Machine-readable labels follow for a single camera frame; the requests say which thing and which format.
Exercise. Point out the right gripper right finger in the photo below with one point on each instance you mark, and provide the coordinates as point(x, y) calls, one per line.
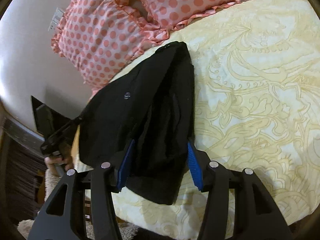
point(256, 214)

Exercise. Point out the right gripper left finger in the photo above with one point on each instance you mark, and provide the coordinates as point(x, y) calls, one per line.
point(115, 176)

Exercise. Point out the black pants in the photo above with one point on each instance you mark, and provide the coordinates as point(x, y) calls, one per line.
point(152, 109)

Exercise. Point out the person's left hand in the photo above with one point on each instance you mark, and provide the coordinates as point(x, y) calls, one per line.
point(65, 158)

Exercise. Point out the beige fluffy rug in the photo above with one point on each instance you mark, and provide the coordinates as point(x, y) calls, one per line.
point(63, 213)

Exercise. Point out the yellow floral bedsheet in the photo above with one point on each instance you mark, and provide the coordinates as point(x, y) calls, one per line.
point(257, 95)

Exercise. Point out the left polka dot pillow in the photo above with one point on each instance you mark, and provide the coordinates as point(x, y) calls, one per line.
point(101, 37)

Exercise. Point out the white wall switch plate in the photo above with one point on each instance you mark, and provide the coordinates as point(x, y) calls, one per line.
point(59, 12)

